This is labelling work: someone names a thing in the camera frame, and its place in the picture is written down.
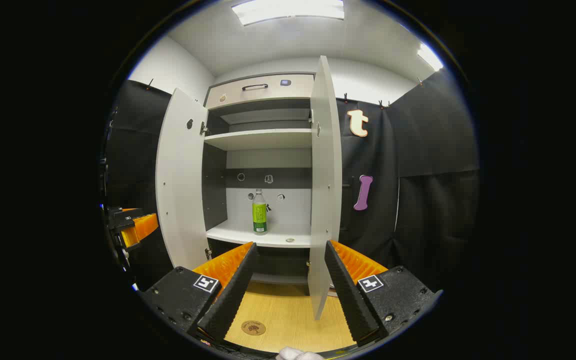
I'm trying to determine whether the light grey cabinet drawer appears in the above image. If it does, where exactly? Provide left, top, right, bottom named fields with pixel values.
left=205, top=74, right=315, bottom=110

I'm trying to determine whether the large ceiling light panel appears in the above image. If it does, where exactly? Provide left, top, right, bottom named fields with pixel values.
left=231, top=0, right=345, bottom=27

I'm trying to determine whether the black backdrop cloth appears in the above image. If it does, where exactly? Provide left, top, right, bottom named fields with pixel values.
left=102, top=69, right=480, bottom=293

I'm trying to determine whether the grey cabinet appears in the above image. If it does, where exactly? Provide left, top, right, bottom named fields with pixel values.
left=202, top=73, right=319, bottom=286

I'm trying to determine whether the grey cabinet shelf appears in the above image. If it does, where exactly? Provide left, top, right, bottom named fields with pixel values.
left=204, top=128, right=315, bottom=152

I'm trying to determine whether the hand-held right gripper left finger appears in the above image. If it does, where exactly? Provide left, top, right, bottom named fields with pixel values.
left=138, top=241, right=260, bottom=346

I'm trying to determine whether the narrow ceiling light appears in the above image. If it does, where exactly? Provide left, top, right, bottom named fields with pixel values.
left=417, top=42, right=444, bottom=72

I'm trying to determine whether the round brown coaster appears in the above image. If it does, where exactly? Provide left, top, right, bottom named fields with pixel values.
left=241, top=320, right=267, bottom=336

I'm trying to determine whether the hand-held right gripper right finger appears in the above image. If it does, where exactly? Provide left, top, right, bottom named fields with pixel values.
left=324, top=240, right=443, bottom=347

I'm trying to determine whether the light grey cabinet door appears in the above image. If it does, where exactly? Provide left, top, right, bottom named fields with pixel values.
left=308, top=55, right=344, bottom=321
left=155, top=88, right=215, bottom=271

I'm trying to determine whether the green label plastic bottle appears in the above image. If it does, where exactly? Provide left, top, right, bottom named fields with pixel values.
left=252, top=188, right=269, bottom=236

